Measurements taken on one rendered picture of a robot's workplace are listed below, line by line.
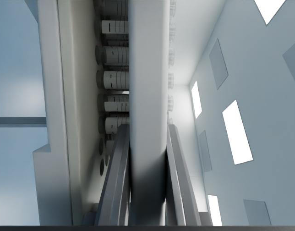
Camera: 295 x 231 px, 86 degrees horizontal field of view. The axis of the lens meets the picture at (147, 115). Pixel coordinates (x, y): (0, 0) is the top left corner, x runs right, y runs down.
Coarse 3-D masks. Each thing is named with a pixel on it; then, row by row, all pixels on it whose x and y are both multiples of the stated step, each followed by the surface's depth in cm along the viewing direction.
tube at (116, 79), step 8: (104, 72) 11; (112, 72) 11; (120, 72) 11; (128, 72) 12; (168, 72) 12; (96, 80) 11; (104, 80) 11; (112, 80) 11; (120, 80) 11; (128, 80) 11; (168, 80) 11; (112, 88) 12; (120, 88) 12; (128, 88) 12; (168, 88) 12
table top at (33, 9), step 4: (24, 0) 28; (28, 0) 28; (32, 0) 28; (28, 4) 28; (32, 4) 28; (32, 8) 29; (36, 8) 29; (32, 12) 29; (36, 12) 29; (36, 16) 30; (36, 20) 31
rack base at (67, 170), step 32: (64, 0) 7; (64, 32) 7; (64, 64) 8; (96, 64) 11; (64, 96) 8; (96, 96) 11; (64, 128) 8; (96, 128) 11; (64, 160) 8; (96, 160) 11; (64, 192) 8; (96, 192) 11; (64, 224) 9
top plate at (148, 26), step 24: (144, 0) 7; (168, 0) 7; (144, 24) 7; (168, 24) 8; (144, 48) 7; (168, 48) 8; (144, 72) 8; (144, 96) 8; (144, 120) 8; (144, 144) 8; (144, 168) 8; (144, 192) 8; (144, 216) 9
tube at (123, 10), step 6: (96, 0) 11; (102, 0) 11; (108, 0) 11; (114, 0) 11; (120, 0) 11; (126, 0) 11; (174, 0) 11; (96, 6) 11; (102, 6) 11; (108, 6) 11; (114, 6) 11; (120, 6) 11; (126, 6) 11; (174, 6) 11; (96, 12) 11; (102, 12) 11; (108, 12) 11; (114, 12) 11; (120, 12) 11; (126, 12) 11; (174, 12) 11
